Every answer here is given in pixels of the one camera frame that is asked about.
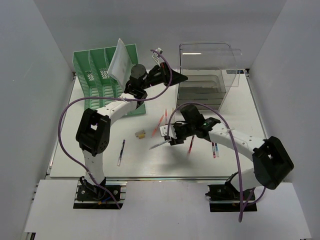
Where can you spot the dark blue pen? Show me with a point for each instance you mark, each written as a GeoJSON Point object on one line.
{"type": "Point", "coordinates": [121, 153]}

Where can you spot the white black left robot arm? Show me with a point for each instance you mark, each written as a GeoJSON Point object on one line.
{"type": "Point", "coordinates": [93, 134]}

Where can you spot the clear plastic document folder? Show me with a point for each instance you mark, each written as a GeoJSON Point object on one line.
{"type": "Point", "coordinates": [120, 66]}

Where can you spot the clear acrylic drawer cabinet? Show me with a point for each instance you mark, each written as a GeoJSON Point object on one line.
{"type": "Point", "coordinates": [212, 68]}

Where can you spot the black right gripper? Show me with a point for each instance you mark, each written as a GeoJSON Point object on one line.
{"type": "Point", "coordinates": [178, 140]}

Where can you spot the dark red pen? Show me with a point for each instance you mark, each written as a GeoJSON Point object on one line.
{"type": "Point", "coordinates": [191, 144]}

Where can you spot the red pink pen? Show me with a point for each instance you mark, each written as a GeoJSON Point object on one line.
{"type": "Point", "coordinates": [165, 117]}

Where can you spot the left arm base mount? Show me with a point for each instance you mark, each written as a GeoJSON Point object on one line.
{"type": "Point", "coordinates": [92, 197]}

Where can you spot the green file organizer rack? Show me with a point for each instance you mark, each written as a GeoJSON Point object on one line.
{"type": "Point", "coordinates": [91, 67]}

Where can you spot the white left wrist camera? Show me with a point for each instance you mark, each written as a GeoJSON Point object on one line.
{"type": "Point", "coordinates": [156, 55]}

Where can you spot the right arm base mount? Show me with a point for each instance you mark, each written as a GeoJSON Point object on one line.
{"type": "Point", "coordinates": [223, 199]}

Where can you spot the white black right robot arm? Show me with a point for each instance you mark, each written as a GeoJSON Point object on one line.
{"type": "Point", "coordinates": [271, 162]}

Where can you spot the grey clear pen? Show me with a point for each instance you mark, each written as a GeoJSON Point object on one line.
{"type": "Point", "coordinates": [159, 144]}

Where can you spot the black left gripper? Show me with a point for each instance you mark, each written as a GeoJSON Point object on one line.
{"type": "Point", "coordinates": [164, 73]}

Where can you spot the orange pen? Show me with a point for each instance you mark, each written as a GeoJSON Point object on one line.
{"type": "Point", "coordinates": [157, 126]}

